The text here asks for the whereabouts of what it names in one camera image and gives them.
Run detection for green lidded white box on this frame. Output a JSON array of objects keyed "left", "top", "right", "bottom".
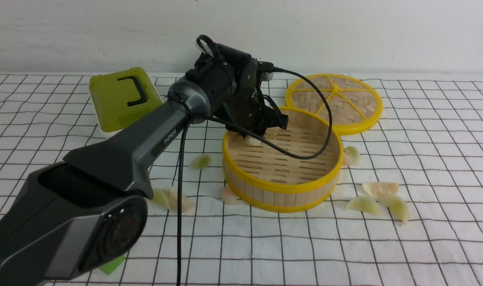
[{"left": 89, "top": 67, "right": 163, "bottom": 138}]

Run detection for bamboo steamer tray yellow rim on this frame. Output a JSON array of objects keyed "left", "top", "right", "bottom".
[{"left": 222, "top": 107, "right": 344, "bottom": 213}]

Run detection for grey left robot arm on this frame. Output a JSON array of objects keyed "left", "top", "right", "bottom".
[{"left": 0, "top": 43, "right": 287, "bottom": 286}]

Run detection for green foam cube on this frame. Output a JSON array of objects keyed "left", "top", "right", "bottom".
[{"left": 99, "top": 255, "right": 126, "bottom": 275}]

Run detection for green pink dumpling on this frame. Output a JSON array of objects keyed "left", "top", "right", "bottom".
[{"left": 343, "top": 145, "right": 361, "bottom": 166}]

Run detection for white plain dumpling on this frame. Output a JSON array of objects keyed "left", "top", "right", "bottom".
[{"left": 361, "top": 182, "right": 399, "bottom": 198}]

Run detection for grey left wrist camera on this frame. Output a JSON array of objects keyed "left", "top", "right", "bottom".
[{"left": 257, "top": 61, "right": 274, "bottom": 81}]

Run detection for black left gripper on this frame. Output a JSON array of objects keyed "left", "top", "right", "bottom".
[{"left": 185, "top": 42, "right": 288, "bottom": 135}]

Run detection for pale green dumpling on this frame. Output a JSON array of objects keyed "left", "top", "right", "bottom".
[{"left": 189, "top": 154, "right": 211, "bottom": 170}]

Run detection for woven bamboo steamer lid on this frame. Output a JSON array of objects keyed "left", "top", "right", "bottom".
[{"left": 285, "top": 73, "right": 383, "bottom": 136}]

